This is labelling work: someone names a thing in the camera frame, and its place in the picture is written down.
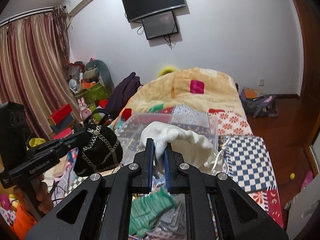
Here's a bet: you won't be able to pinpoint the white drawstring cloth bag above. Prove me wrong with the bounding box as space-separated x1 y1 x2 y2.
140 121 225 175

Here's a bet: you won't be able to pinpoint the black handbag with chain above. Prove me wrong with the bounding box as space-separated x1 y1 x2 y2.
74 108 123 177

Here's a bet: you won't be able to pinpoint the grey speckled socks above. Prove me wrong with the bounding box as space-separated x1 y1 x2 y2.
148 194 186 239

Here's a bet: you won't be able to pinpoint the left hand holding gripper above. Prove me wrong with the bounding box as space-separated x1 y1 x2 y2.
13 174 54 214

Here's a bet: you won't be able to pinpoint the clear plastic storage box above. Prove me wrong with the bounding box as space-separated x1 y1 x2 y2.
116 113 223 175

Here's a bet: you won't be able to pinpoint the green knitted cloth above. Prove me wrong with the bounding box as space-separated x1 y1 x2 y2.
129 187 177 238

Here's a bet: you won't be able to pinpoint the dark purple jacket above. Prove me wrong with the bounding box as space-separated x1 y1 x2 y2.
105 72 142 119

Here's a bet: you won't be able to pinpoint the patchwork patterned bed sheet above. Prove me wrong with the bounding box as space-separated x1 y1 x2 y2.
49 103 284 240

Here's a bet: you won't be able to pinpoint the beige fleece blanket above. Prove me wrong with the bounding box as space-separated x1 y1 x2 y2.
124 68 246 118

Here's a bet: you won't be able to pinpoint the pink bunny toy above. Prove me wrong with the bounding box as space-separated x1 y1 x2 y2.
78 98 91 121

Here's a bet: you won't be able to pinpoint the green cardboard box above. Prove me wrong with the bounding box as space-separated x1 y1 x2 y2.
74 83 112 105

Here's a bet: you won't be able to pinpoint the yellow round cushion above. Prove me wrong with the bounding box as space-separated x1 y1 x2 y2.
157 66 178 77

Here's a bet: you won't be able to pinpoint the grey plush toy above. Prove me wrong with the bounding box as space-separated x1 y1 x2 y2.
83 60 114 90

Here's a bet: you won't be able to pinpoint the striped pink curtain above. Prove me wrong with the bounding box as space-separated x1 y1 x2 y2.
1 5 80 139

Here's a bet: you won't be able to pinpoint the purple backpack on floor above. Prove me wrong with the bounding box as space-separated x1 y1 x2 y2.
240 87 279 118

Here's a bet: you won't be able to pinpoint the brown wooden door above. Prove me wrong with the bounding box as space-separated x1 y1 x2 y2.
293 0 319 151

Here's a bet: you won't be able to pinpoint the wall power socket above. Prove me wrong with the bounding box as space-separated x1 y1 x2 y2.
258 79 264 86

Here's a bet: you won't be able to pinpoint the small wall monitor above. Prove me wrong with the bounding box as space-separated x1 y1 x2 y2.
142 11 179 40

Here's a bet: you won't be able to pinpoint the large wall television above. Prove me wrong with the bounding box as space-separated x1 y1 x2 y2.
122 0 185 22

